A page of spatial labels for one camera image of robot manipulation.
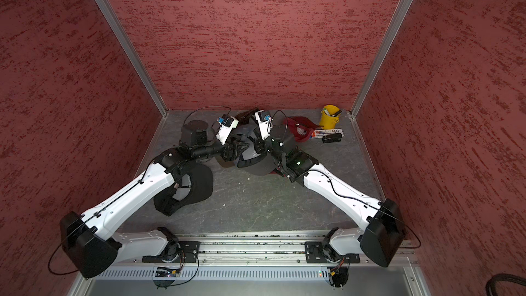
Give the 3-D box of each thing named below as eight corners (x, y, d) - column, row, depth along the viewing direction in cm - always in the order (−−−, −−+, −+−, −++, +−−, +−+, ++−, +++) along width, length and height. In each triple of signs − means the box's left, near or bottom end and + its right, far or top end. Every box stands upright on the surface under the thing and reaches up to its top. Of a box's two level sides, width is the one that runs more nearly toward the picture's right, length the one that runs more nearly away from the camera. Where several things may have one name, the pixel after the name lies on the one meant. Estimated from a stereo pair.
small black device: (324, 146, 108) (326, 142, 106) (320, 139, 111) (322, 135, 108) (341, 140, 111) (343, 136, 108) (337, 134, 113) (338, 130, 111)
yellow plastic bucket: (320, 130, 113) (324, 119, 106) (318, 116, 120) (321, 105, 113) (337, 130, 114) (342, 119, 106) (333, 116, 120) (338, 105, 113)
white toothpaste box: (311, 138, 111) (312, 136, 109) (310, 132, 114) (310, 130, 112) (342, 136, 112) (343, 134, 110) (340, 130, 115) (341, 128, 113)
